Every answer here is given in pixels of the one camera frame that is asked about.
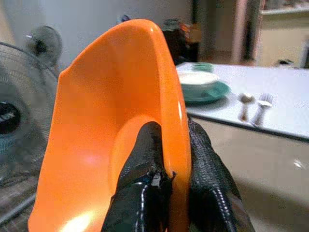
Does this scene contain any silver spoon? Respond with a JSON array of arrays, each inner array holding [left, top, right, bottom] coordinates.
[[238, 92, 255, 121]]

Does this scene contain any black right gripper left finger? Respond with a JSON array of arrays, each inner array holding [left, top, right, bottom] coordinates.
[[101, 121, 176, 232]]

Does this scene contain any white table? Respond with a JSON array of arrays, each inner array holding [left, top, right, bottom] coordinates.
[[175, 62, 309, 143]]

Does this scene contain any small grey fan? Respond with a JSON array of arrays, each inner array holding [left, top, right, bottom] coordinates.
[[24, 25, 63, 67]]

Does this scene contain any large grey standing fan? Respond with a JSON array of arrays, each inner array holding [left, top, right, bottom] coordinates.
[[0, 41, 60, 188]]

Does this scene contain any teal cup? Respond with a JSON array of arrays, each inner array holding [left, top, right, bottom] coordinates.
[[189, 62, 215, 73]]

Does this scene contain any teal plate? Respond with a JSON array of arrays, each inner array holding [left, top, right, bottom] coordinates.
[[181, 81, 232, 105]]

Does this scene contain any white bowl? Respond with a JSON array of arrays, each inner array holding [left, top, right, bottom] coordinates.
[[177, 71, 221, 95]]

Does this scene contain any orange plastic plate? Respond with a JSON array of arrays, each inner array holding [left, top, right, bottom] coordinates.
[[28, 19, 193, 232]]

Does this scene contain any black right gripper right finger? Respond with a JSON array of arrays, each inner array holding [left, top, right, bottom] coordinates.
[[187, 120, 256, 232]]

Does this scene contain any silver fork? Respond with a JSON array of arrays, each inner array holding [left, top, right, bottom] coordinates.
[[251, 93, 274, 127]]

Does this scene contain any dark bag with orange trim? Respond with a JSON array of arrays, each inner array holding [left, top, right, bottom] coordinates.
[[161, 18, 202, 66]]

